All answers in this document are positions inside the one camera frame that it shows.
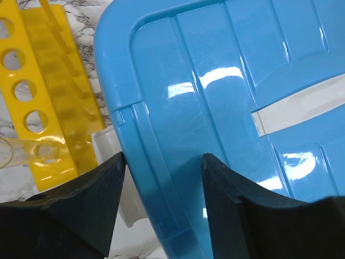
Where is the yellow test tube rack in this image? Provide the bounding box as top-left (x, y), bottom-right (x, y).
top-left (1, 1), bottom-right (105, 191)

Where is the glass test tube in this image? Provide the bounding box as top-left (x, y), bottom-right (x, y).
top-left (1, 137), bottom-right (60, 169)

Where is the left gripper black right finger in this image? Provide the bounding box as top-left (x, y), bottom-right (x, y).
top-left (202, 153), bottom-right (344, 258)

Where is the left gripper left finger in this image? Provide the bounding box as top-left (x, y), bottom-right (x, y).
top-left (1, 163), bottom-right (118, 258)

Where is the white plastic tub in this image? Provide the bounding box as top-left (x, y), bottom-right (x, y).
top-left (91, 126), bottom-right (147, 228)

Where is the blue plastic tray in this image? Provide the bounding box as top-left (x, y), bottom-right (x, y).
top-left (94, 1), bottom-right (344, 258)

